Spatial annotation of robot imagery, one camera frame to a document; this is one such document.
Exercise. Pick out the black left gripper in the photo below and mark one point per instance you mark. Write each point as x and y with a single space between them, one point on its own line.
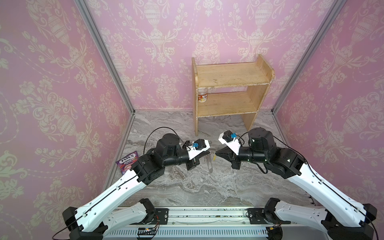
191 164

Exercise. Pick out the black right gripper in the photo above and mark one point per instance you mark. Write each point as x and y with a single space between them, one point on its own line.
235 158

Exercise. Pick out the silver metal keyring bottle opener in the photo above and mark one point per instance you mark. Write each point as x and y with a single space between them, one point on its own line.
209 161

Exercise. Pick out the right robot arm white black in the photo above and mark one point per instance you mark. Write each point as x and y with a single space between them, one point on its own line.
339 216

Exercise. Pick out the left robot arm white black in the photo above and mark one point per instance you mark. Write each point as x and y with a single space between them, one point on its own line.
100 217

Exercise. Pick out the small jar red label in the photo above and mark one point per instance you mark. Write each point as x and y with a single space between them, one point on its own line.
202 95

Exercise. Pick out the purple Fox's candy bag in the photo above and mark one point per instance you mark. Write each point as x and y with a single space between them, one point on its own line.
127 161

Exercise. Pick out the wooden two-tier shelf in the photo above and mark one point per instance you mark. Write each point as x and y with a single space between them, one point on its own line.
256 76

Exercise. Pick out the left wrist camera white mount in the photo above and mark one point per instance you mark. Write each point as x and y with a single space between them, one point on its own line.
194 148

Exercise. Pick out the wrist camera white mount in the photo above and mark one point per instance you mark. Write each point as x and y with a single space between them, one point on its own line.
194 148
231 140

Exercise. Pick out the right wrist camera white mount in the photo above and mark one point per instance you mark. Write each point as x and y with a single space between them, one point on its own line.
231 140

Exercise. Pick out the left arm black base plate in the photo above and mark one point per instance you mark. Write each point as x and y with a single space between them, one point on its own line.
161 216

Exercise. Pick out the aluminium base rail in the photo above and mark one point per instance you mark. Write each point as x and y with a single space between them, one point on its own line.
217 223

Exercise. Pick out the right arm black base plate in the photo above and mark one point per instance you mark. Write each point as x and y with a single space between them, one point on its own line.
259 216

